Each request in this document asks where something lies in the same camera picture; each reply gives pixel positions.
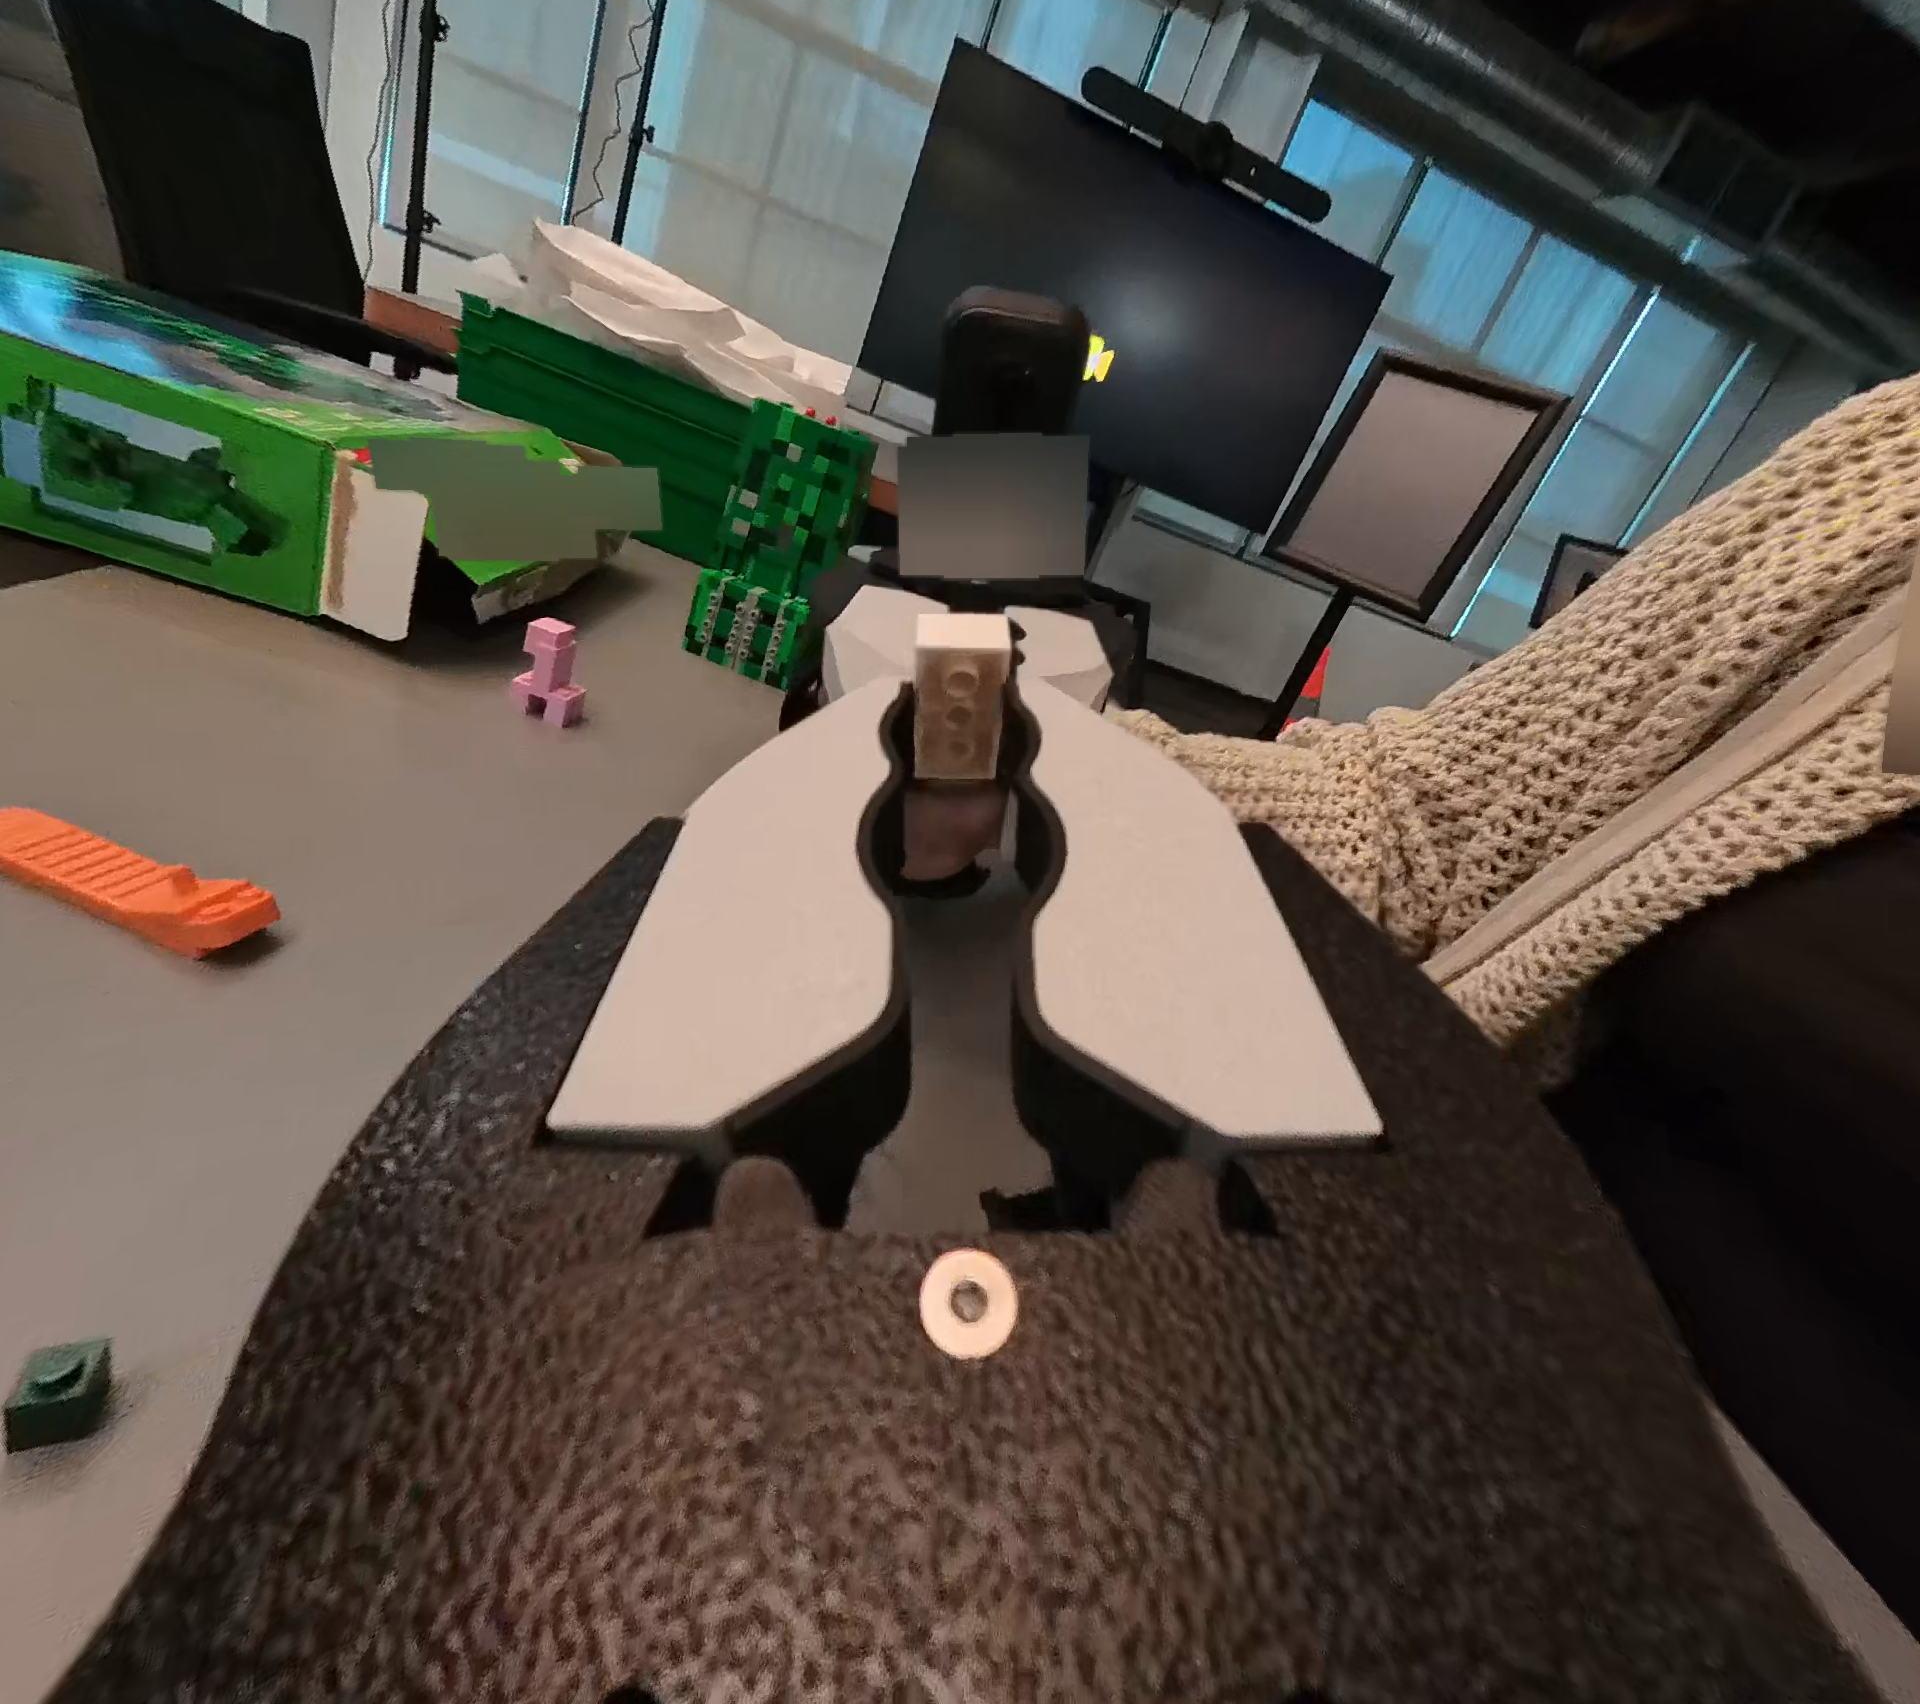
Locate white lego brick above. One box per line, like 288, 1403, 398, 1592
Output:
909, 613, 1014, 786

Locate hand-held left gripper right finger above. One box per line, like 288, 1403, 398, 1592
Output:
1008, 684, 1387, 1234

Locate paned glass window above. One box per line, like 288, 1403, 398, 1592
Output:
0, 0, 1758, 627

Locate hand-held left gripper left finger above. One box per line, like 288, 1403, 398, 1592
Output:
544, 681, 921, 1234

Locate green lego box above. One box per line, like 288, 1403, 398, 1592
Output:
0, 249, 667, 645

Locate black high back chair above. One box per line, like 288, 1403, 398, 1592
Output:
25, 0, 460, 374

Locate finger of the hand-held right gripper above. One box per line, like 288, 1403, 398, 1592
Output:
822, 582, 941, 735
1004, 606, 1118, 720

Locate pink lego pig figure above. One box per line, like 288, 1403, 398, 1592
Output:
511, 616, 591, 733

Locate dark trousers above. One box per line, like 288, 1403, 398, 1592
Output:
1544, 816, 1920, 1594

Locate orange brick separator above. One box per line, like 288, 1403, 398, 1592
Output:
0, 806, 284, 965

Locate green lego creeper figure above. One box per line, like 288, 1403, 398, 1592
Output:
682, 397, 883, 690

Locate person's right forearm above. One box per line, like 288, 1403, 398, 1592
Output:
1110, 372, 1920, 1062

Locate black video conference bar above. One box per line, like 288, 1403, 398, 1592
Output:
1081, 64, 1335, 226

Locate person's right hand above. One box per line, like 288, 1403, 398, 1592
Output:
896, 779, 1004, 887

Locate black monitor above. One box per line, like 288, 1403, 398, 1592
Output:
854, 37, 1394, 536

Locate framed board on stand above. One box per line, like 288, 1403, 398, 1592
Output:
1256, 347, 1574, 743

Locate black tripod pole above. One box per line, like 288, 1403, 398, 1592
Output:
397, 0, 457, 300

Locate small dark green lego brick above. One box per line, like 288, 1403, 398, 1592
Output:
2, 1337, 116, 1455

